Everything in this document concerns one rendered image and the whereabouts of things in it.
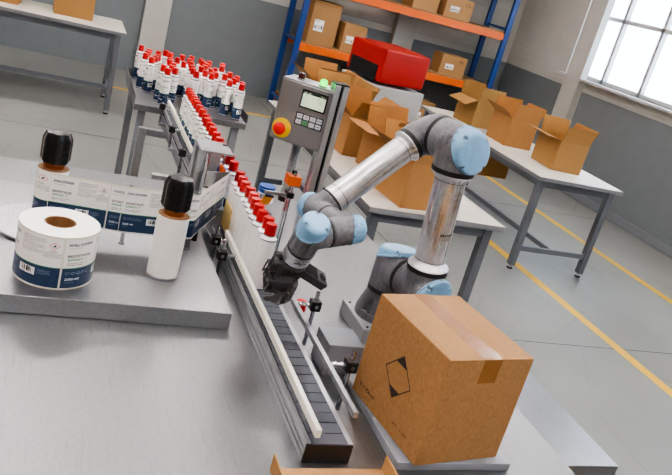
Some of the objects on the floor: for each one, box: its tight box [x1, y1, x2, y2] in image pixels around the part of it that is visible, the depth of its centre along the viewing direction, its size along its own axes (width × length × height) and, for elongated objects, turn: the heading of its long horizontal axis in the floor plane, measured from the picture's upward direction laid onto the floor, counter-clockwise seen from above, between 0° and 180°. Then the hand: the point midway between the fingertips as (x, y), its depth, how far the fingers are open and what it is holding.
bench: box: [420, 105, 624, 278], centre depth 683 cm, size 220×80×78 cm, turn 161°
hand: (277, 300), depth 205 cm, fingers closed
